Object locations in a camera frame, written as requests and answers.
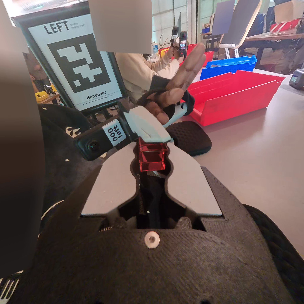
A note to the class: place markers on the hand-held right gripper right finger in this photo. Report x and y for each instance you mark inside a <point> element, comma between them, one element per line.
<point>192,190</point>

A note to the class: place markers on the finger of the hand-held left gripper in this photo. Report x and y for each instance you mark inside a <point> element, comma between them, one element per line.
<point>147,125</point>

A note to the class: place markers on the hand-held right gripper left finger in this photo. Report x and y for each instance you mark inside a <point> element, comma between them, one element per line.
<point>111,190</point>

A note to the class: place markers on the red transparent cube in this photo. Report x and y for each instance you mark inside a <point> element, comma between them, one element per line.
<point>153,156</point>

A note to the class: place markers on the person's left hand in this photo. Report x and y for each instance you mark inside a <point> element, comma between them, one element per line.
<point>182,76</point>

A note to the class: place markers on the black cushion pad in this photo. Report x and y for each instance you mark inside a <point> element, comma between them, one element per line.
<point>285,256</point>
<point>190,137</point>

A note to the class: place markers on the yellow plastic bin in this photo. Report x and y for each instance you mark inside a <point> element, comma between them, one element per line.
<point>42,96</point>

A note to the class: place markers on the clear water bottle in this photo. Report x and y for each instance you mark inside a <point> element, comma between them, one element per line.
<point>155,48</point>

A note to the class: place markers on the blue plastic bin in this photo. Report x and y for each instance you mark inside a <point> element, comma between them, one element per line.
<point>228,67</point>

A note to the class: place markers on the black panel on white stand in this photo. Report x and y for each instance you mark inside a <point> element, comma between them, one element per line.
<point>242,21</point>
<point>220,19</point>

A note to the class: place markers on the small grey device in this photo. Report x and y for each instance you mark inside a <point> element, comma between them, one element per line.
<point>296,79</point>

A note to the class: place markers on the wooden background desk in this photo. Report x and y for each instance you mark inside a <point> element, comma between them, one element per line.
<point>273,36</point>

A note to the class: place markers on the red tray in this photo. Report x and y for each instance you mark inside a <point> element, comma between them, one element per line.
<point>285,25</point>

